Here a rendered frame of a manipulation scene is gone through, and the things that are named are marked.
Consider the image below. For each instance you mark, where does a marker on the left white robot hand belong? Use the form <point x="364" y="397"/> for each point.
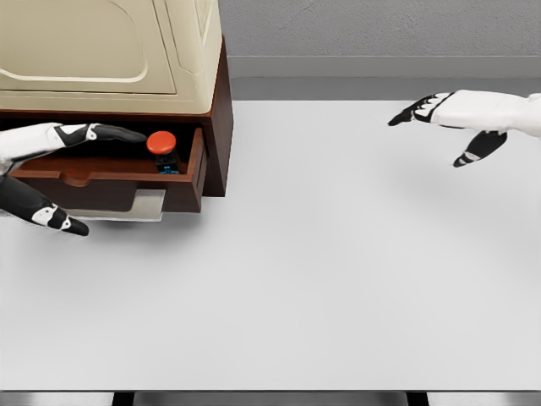
<point x="29" y="141"/>

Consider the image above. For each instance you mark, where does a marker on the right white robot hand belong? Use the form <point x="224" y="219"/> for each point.
<point x="473" y="110"/>

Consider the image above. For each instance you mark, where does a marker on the brown wooden cabinet drawer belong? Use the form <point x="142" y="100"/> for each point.
<point x="105" y="186"/>

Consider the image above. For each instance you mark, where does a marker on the red button switch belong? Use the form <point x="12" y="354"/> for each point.
<point x="160" y="142"/>

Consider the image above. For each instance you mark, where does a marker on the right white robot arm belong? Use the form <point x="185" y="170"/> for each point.
<point x="534" y="114"/>

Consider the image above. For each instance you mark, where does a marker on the brown wooden cabinet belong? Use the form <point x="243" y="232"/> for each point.
<point x="222" y="144"/>

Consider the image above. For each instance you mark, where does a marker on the beige boxy appliance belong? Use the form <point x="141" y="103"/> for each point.
<point x="84" y="51"/>

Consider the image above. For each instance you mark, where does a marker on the grey flat sheet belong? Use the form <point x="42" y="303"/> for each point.
<point x="149" y="205"/>

